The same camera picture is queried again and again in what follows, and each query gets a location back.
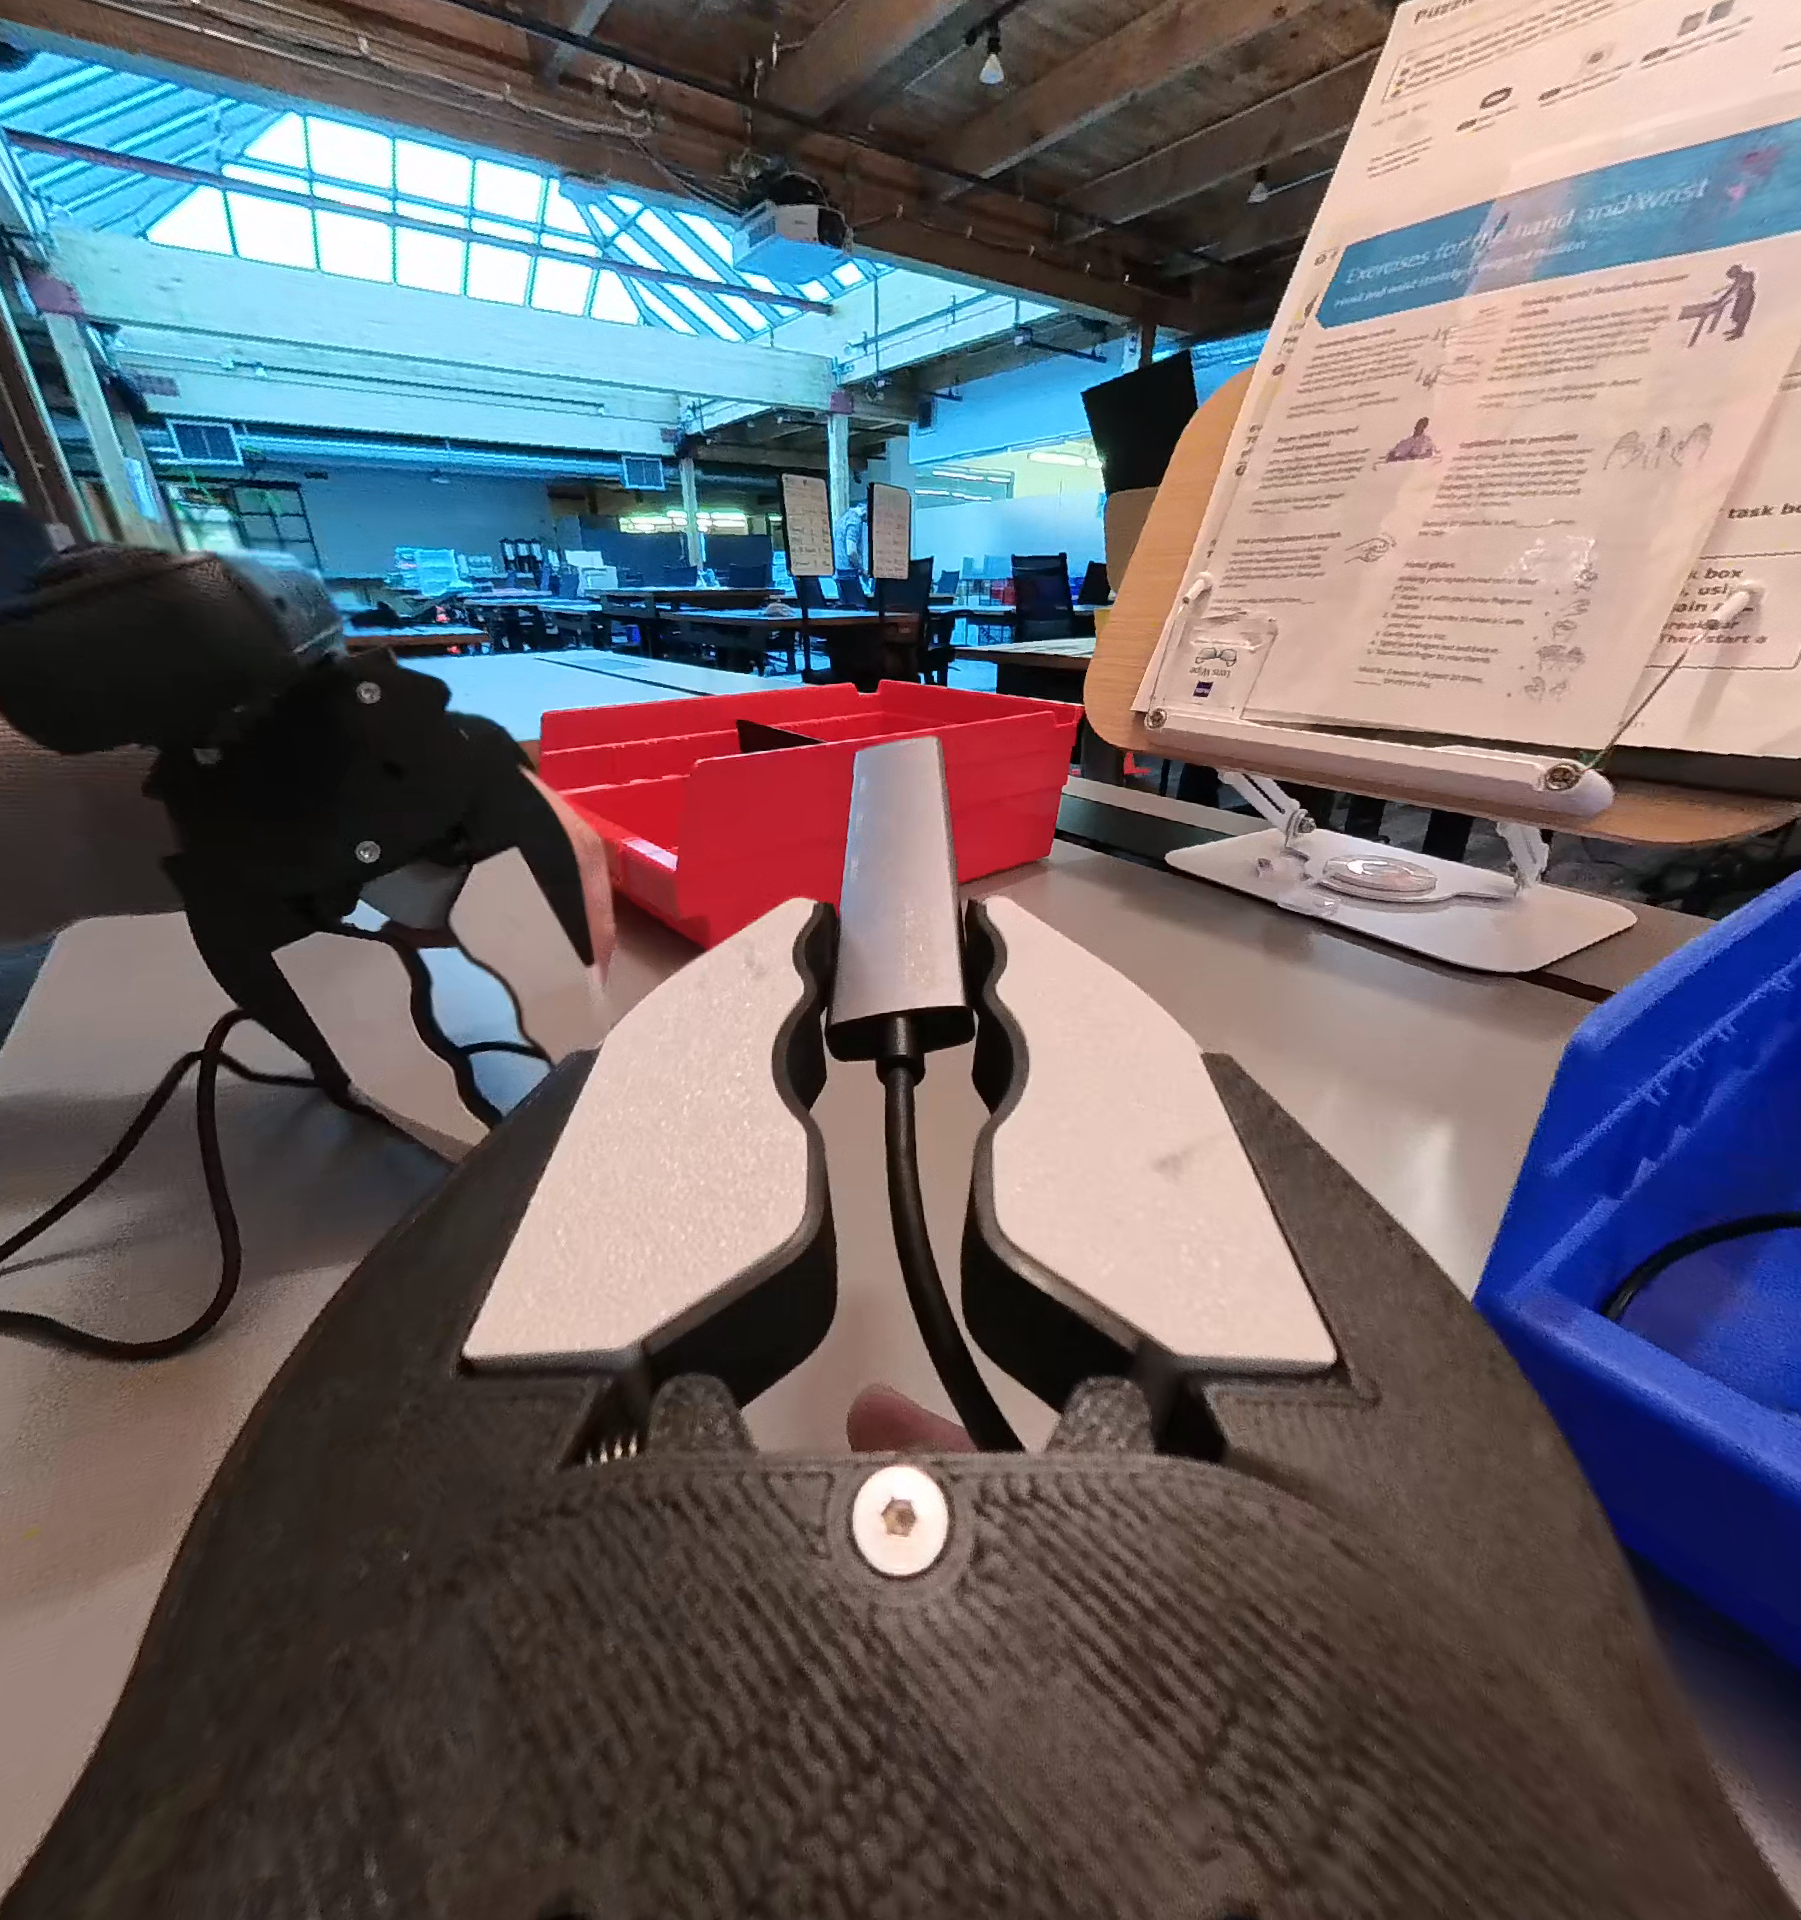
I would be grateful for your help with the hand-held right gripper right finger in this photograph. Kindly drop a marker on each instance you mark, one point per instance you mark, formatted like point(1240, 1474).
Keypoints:
point(1142, 1170)

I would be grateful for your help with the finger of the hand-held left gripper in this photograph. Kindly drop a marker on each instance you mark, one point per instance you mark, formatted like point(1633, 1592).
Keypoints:
point(532, 854)
point(278, 1003)

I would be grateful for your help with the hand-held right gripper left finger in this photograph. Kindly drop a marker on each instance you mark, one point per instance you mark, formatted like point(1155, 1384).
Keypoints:
point(644, 1170)

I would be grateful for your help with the person's left forearm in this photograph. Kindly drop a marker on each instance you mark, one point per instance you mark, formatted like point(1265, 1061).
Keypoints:
point(30, 839)

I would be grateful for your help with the person's left hand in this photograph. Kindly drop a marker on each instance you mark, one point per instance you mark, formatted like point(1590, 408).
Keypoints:
point(90, 644)

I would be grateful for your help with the red plastic divided bin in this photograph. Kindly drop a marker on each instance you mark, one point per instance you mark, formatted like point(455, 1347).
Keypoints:
point(811, 811)

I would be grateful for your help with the wooden book stand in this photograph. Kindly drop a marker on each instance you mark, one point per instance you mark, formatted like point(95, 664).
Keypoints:
point(1441, 899)

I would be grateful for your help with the blue plastic bin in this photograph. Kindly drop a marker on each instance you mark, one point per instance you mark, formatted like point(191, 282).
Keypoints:
point(1710, 1139)

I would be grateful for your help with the black office chair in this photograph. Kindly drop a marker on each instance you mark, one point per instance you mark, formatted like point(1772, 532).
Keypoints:
point(1044, 593)

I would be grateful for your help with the ceiling projector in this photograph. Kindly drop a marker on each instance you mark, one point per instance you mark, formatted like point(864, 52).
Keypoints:
point(787, 233)

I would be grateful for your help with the blue header printed sheet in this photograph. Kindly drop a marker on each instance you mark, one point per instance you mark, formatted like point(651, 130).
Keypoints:
point(1516, 449)

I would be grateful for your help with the white instruction sheet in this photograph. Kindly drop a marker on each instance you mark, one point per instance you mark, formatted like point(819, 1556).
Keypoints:
point(1757, 630)

